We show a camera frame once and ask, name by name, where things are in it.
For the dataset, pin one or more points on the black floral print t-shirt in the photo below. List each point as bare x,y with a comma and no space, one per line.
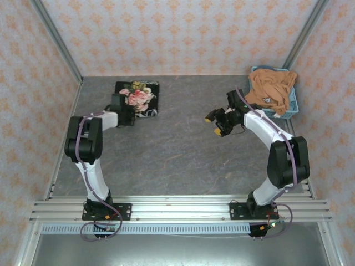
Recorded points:
144,97

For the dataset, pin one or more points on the tan orange t-shirt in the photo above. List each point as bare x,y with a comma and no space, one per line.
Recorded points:
273,86

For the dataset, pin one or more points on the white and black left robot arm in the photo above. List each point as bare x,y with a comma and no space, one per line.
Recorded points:
83,138

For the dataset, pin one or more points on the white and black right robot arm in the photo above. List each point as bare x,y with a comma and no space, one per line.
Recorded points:
288,160

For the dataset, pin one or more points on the blue plastic basket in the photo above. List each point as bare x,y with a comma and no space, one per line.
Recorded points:
294,106

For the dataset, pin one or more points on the shiny metal sheet panel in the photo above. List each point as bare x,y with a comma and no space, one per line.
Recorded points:
180,250

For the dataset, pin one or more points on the aluminium table side rail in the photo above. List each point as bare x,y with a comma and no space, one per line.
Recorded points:
62,144
306,188

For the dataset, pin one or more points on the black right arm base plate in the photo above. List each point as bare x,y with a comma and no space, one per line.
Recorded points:
237,212

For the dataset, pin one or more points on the aluminium mounting rail beam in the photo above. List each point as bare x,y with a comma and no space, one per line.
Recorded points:
180,209

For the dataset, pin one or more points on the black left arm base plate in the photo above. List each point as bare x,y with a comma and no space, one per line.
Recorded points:
124,212

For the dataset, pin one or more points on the aluminium corner post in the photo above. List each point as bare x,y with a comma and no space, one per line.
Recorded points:
305,33
58,41

